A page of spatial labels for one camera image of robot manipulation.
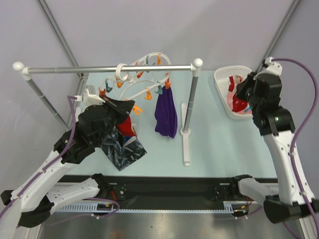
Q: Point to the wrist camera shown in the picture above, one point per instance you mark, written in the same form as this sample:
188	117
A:
89	97
271	67

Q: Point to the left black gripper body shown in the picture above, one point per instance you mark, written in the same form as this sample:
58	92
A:
115	114

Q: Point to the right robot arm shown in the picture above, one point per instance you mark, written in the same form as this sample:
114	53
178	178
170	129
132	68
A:
293	199

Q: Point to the red sock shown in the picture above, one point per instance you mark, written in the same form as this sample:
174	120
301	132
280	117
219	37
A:
126	128

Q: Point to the purple cloth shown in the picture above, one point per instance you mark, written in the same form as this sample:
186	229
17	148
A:
165	114

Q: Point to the santa christmas sock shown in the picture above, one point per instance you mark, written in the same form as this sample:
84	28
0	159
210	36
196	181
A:
234	81

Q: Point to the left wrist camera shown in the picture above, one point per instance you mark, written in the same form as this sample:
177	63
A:
89	97

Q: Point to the white silver clothes rack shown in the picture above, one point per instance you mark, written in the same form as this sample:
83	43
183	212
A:
186	109

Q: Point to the pink sock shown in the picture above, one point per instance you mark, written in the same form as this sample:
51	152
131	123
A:
246	109

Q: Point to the white round clip hanger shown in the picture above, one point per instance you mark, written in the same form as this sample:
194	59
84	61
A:
126	86

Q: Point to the white plastic basket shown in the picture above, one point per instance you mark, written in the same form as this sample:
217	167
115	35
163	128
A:
221	77

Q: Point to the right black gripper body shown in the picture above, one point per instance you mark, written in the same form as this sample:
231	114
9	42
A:
243	89

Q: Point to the dark patterned shorts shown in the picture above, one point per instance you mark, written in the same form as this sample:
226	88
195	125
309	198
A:
121	150

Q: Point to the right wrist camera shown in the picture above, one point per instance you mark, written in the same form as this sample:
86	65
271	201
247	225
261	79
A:
271	67

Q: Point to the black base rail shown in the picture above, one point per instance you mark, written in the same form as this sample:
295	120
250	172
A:
171	193

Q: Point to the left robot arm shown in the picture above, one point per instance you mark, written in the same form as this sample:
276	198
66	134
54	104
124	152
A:
33	203

